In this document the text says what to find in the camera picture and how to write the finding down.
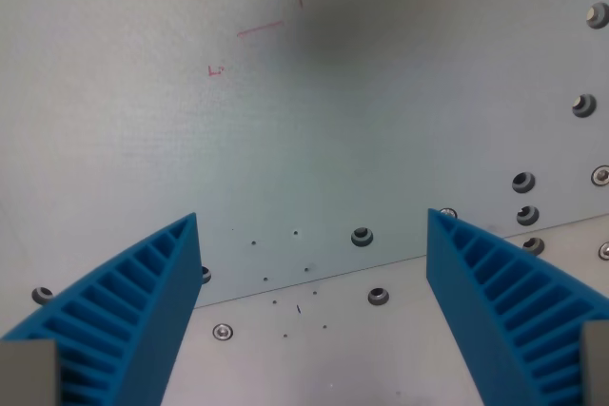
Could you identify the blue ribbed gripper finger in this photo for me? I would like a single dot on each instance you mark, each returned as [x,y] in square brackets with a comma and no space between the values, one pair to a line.
[466,292]
[157,292]

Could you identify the grey recessed bolt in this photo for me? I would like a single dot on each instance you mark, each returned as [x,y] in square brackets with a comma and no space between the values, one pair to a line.
[205,275]

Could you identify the silver hex socket screw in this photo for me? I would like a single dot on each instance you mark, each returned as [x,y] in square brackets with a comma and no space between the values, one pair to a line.
[222,331]
[604,250]
[601,175]
[448,211]

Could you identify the pale grey-blue mounting plate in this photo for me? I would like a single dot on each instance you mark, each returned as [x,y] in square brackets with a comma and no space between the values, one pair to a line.
[143,140]

